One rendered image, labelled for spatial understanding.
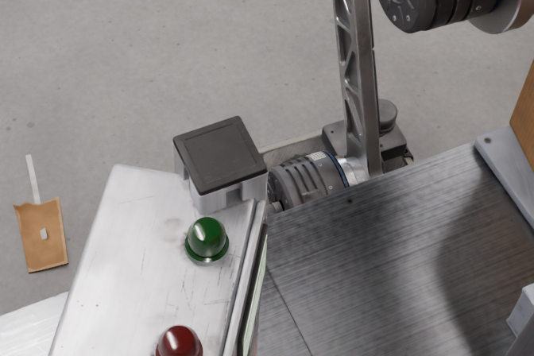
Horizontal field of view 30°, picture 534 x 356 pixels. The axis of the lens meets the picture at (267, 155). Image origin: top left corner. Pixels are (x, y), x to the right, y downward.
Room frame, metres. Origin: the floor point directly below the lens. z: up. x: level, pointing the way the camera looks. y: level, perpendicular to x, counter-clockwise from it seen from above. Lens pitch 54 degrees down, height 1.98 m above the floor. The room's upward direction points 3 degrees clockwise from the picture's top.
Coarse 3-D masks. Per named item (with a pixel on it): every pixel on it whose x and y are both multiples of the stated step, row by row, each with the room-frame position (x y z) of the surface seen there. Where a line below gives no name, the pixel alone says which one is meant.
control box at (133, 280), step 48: (144, 192) 0.33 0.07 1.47; (96, 240) 0.29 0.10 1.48; (144, 240) 0.30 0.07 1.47; (240, 240) 0.30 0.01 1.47; (96, 288) 0.26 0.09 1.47; (144, 288) 0.26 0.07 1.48; (192, 288) 0.27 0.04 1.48; (240, 288) 0.27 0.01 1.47; (96, 336) 0.23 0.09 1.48; (144, 336) 0.23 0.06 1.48
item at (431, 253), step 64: (384, 192) 0.77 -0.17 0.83; (448, 192) 0.78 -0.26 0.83; (320, 256) 0.67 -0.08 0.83; (384, 256) 0.67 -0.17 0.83; (448, 256) 0.68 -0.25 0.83; (512, 256) 0.68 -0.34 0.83; (0, 320) 0.54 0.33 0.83; (320, 320) 0.57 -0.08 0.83; (384, 320) 0.58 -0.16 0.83; (448, 320) 0.58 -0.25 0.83
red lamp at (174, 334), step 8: (168, 328) 0.23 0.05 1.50; (176, 328) 0.23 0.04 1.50; (184, 328) 0.23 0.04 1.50; (160, 336) 0.23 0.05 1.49; (168, 336) 0.22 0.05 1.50; (176, 336) 0.22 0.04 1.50; (184, 336) 0.23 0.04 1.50; (192, 336) 0.23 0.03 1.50; (160, 344) 0.22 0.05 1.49; (168, 344) 0.22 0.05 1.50; (176, 344) 0.22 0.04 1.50; (184, 344) 0.22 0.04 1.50; (192, 344) 0.22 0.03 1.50; (200, 344) 0.23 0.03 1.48; (160, 352) 0.22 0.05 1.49; (168, 352) 0.22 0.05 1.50; (176, 352) 0.22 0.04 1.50; (184, 352) 0.22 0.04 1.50; (192, 352) 0.22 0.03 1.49; (200, 352) 0.22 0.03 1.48
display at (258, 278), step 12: (264, 228) 0.32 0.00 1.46; (264, 240) 0.31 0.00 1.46; (264, 252) 0.31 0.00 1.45; (264, 264) 0.31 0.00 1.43; (252, 276) 0.29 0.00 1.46; (252, 288) 0.28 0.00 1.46; (252, 300) 0.27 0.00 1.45; (252, 312) 0.27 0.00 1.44; (252, 324) 0.27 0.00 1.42; (240, 336) 0.25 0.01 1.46; (240, 348) 0.24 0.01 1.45
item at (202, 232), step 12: (192, 228) 0.29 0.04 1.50; (204, 228) 0.29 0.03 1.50; (216, 228) 0.29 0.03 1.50; (192, 240) 0.29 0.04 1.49; (204, 240) 0.29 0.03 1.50; (216, 240) 0.29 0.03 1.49; (228, 240) 0.30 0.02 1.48; (192, 252) 0.29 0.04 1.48; (204, 252) 0.28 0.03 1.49; (216, 252) 0.28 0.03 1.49; (204, 264) 0.28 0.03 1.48; (216, 264) 0.28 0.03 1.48
